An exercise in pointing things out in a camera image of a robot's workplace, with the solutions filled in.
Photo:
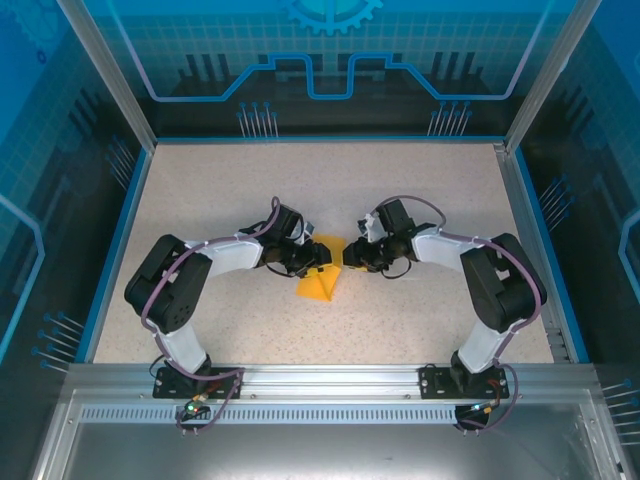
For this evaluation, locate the wide aluminium mounting rail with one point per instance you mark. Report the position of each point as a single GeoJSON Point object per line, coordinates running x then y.
{"type": "Point", "coordinates": [330, 382]}

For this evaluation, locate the blue edge strip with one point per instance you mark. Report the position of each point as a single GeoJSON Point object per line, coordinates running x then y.
{"type": "Point", "coordinates": [118, 255]}
{"type": "Point", "coordinates": [330, 138]}
{"type": "Point", "coordinates": [549, 255]}

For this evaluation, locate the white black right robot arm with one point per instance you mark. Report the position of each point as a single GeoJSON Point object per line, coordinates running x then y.
{"type": "Point", "coordinates": [500, 285]}

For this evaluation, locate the aluminium frame post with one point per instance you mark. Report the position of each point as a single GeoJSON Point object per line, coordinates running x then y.
{"type": "Point", "coordinates": [550, 75]}
{"type": "Point", "coordinates": [107, 75]}

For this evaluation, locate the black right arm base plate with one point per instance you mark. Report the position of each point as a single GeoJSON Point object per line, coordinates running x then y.
{"type": "Point", "coordinates": [431, 382]}

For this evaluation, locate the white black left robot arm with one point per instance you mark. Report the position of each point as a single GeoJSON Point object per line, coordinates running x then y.
{"type": "Point", "coordinates": [165, 290]}

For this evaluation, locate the perforated metal tray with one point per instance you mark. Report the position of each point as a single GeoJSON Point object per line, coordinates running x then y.
{"type": "Point", "coordinates": [320, 450]}

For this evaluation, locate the slotted aluminium frame rail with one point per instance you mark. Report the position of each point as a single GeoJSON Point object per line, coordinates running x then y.
{"type": "Point", "coordinates": [530, 250]}

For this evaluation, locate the yellow paper sheet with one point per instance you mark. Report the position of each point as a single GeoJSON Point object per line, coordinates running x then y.
{"type": "Point", "coordinates": [317, 290]}

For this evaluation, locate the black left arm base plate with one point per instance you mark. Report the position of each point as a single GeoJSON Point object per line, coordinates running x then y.
{"type": "Point", "coordinates": [165, 387]}

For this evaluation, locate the blue printed enclosure panel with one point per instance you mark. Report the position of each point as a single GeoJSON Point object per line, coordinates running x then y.
{"type": "Point", "coordinates": [320, 50]}
{"type": "Point", "coordinates": [40, 200]}
{"type": "Point", "coordinates": [600, 200]}

